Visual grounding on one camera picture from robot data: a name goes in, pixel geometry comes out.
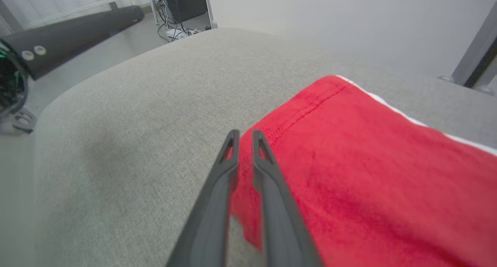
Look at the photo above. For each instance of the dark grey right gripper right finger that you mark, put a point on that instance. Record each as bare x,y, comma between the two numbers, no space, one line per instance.
281,220

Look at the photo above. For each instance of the grey fabric sofa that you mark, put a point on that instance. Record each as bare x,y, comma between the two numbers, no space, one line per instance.
136,143

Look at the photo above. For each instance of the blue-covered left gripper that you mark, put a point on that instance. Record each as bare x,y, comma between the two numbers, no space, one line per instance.
13,88

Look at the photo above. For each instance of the black equipment cabinet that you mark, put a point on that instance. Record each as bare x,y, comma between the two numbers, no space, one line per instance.
186,1

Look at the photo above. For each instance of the red shorts with white stripe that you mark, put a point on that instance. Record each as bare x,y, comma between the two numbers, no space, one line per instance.
369,174

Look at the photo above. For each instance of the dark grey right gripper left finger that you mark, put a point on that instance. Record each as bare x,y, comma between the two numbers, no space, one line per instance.
209,220

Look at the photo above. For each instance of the grey metal post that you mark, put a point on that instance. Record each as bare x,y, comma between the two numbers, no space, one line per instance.
475,53

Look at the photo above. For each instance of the white power strip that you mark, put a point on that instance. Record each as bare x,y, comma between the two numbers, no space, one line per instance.
176,33

